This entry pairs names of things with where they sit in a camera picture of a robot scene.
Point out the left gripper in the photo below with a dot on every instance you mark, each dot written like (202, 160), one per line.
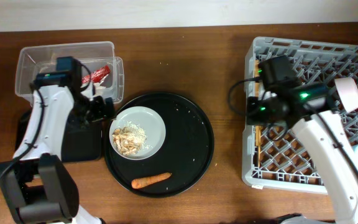
(99, 114)

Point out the white tissue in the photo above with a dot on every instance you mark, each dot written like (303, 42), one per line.
(95, 90)

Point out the red snack wrapper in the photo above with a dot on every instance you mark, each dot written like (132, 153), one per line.
(98, 76)

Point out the rice and nut scraps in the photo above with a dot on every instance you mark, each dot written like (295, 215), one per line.
(130, 139)

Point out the grey plate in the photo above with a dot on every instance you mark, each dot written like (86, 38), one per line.
(147, 119)

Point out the orange carrot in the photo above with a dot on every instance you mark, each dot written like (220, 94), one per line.
(146, 181)

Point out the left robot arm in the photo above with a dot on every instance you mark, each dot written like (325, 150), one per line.
(35, 184)

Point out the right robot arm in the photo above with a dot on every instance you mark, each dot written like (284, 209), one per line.
(309, 112)

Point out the grey dishwasher rack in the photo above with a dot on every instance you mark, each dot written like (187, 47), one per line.
(285, 164)

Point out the black rectangular tray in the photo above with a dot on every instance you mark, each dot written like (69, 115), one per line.
(82, 146)

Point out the clear plastic bin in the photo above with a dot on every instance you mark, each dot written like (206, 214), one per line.
(43, 59)

